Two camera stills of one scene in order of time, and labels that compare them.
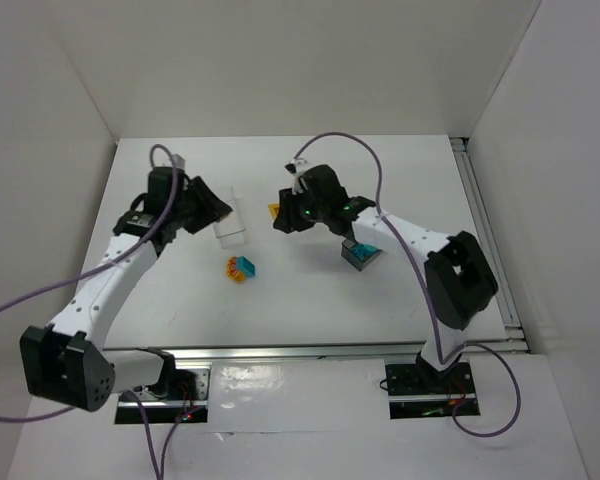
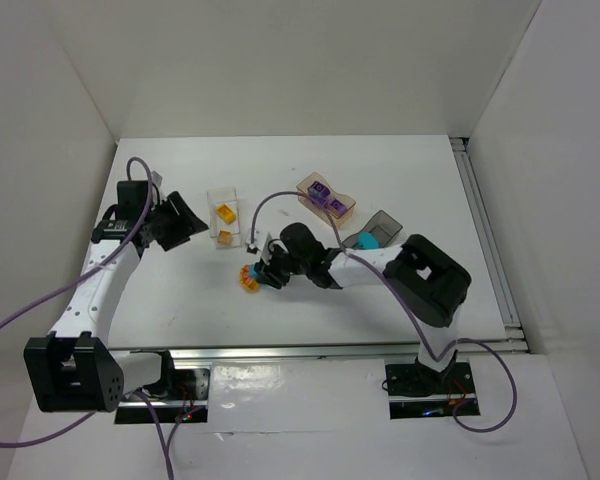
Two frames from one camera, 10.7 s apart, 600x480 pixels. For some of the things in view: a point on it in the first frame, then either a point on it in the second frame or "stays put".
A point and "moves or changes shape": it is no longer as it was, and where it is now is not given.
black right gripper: x=294 y=209 to x=268 y=272
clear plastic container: x=231 y=229 stays put
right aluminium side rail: x=515 y=331 stays put
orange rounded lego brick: x=232 y=271 to x=245 y=279
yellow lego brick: x=273 y=210 moves or changes shape
